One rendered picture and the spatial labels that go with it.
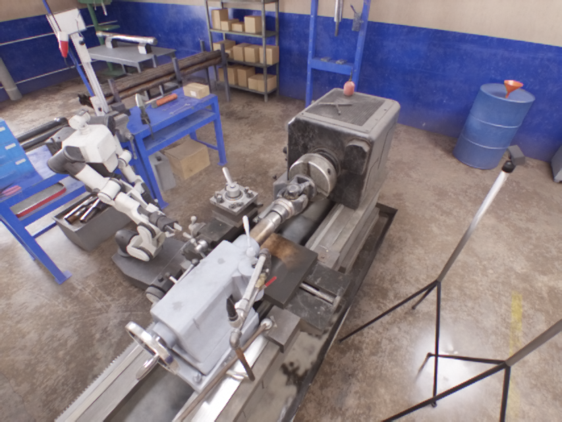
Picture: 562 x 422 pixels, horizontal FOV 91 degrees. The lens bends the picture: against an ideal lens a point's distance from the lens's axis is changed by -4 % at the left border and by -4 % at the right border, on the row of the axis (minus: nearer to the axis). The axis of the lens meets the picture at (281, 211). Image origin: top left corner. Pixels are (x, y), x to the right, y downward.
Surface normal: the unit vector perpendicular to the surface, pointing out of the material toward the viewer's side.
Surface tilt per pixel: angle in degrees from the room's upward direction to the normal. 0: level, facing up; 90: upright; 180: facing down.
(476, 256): 0
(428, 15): 90
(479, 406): 0
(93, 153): 83
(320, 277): 0
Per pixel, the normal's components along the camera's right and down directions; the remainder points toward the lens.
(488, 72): -0.53, 0.57
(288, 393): 0.00, -0.74
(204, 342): 0.80, 0.08
